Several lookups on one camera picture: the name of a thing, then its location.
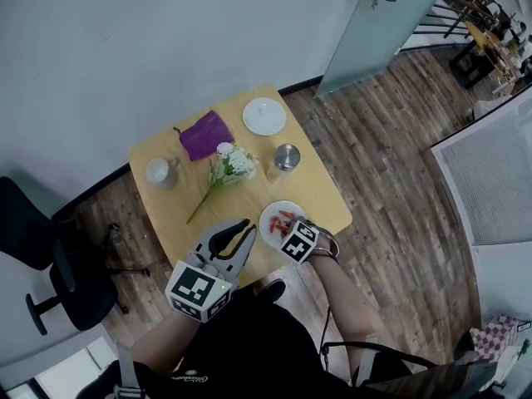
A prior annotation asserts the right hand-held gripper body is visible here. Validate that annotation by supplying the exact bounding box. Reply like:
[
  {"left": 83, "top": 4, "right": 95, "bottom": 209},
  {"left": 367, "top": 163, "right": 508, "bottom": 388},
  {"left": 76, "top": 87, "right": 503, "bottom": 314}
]
[{"left": 278, "top": 218, "right": 341, "bottom": 265}]

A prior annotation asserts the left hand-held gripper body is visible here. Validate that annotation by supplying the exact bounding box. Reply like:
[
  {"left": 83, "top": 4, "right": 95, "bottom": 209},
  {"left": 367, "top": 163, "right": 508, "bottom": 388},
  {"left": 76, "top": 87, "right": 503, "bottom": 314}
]
[{"left": 164, "top": 249, "right": 243, "bottom": 324}]

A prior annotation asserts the small red object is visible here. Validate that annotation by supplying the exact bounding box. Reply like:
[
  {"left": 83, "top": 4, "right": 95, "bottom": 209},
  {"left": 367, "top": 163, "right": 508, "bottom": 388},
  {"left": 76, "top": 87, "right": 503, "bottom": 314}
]
[{"left": 268, "top": 209, "right": 298, "bottom": 236}]

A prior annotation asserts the white plate with red food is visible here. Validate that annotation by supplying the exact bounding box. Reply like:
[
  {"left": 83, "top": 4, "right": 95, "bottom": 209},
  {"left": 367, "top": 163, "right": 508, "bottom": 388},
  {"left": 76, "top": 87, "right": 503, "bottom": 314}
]
[{"left": 258, "top": 199, "right": 309, "bottom": 252}]

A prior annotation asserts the person's left forearm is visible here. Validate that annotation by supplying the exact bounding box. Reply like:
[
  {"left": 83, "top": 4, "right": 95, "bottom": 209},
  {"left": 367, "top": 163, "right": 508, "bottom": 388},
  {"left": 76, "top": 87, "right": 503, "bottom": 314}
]
[{"left": 131, "top": 311, "right": 201, "bottom": 377}]

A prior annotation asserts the person's right forearm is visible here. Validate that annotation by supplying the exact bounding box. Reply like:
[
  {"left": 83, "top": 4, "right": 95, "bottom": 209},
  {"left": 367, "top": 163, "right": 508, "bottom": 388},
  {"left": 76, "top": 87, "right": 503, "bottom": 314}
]
[{"left": 308, "top": 255, "right": 387, "bottom": 374}]

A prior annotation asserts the empty white plate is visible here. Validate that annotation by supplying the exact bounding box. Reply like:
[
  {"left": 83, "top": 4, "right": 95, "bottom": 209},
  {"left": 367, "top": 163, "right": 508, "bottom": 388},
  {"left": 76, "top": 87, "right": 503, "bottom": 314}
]
[{"left": 241, "top": 96, "right": 288, "bottom": 137}]

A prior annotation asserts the person's black shoe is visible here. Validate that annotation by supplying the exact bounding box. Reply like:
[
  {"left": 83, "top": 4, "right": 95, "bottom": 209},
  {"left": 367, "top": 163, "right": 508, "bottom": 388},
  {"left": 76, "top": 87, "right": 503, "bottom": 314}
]
[{"left": 254, "top": 278, "right": 288, "bottom": 305}]

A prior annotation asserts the grey mug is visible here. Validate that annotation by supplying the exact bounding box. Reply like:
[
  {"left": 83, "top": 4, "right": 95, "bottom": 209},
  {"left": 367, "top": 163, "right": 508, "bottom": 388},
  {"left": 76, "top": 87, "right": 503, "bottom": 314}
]
[{"left": 144, "top": 155, "right": 182, "bottom": 192}]

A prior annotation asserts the white artificial flower bouquet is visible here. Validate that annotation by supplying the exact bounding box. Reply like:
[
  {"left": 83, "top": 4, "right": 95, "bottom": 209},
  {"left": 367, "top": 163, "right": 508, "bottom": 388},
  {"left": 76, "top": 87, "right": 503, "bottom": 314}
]
[{"left": 185, "top": 140, "right": 260, "bottom": 225}]

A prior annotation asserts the glass jar with metal lid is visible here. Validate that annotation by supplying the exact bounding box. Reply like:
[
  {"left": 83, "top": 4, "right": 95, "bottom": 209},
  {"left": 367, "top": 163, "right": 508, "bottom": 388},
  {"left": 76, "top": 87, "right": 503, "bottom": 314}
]
[{"left": 265, "top": 142, "right": 302, "bottom": 185}]

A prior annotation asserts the black office chair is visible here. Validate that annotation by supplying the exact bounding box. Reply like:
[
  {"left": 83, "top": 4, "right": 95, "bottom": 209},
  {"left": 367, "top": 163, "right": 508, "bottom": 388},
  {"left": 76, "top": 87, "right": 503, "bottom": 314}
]
[{"left": 0, "top": 175, "right": 152, "bottom": 337}]

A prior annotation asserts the dark flat panel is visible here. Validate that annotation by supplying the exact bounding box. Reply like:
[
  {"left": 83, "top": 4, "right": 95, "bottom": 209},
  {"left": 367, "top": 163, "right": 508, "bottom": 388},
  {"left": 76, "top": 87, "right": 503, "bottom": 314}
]
[{"left": 360, "top": 358, "right": 500, "bottom": 399}]

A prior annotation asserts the glass partition with blinds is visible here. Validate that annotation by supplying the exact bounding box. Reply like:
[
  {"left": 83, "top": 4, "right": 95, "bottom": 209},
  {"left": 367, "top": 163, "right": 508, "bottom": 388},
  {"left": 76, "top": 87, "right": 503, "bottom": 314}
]
[{"left": 429, "top": 93, "right": 532, "bottom": 320}]

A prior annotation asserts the purple checkered cloth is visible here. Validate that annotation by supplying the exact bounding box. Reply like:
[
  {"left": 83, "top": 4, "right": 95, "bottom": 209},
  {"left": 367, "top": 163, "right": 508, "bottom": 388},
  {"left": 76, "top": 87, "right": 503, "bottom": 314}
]
[{"left": 469, "top": 313, "right": 521, "bottom": 362}]

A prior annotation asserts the frosted glass door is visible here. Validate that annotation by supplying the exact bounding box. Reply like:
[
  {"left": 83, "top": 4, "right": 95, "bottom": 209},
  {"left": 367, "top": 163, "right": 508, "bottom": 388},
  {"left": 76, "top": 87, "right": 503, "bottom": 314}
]
[{"left": 313, "top": 0, "right": 459, "bottom": 100}]

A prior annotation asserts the black metal railing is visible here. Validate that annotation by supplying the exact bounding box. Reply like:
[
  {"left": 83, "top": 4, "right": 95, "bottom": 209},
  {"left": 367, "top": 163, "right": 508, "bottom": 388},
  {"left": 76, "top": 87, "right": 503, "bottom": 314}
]
[{"left": 412, "top": 0, "right": 500, "bottom": 39}]

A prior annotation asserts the yellow round table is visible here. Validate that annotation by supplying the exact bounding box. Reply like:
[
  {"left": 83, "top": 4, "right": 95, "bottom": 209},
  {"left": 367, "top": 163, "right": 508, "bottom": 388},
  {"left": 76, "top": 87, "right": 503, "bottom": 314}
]
[{"left": 448, "top": 18, "right": 532, "bottom": 96}]

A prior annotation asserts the person wearing head camera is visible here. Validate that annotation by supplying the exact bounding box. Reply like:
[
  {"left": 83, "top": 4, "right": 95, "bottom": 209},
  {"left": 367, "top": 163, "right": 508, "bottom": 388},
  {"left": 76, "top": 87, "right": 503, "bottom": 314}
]
[{"left": 131, "top": 283, "right": 417, "bottom": 399}]

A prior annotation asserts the purple drawstring pouch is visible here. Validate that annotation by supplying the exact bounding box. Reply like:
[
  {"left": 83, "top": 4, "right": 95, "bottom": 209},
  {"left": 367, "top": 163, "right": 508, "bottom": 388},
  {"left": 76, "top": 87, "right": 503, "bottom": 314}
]
[{"left": 172, "top": 109, "right": 236, "bottom": 164}]

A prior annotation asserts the grey harness strap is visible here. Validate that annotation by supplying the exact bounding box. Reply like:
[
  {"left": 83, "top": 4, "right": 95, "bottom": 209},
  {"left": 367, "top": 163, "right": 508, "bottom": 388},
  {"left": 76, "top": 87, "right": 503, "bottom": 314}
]
[{"left": 114, "top": 342, "right": 145, "bottom": 399}]

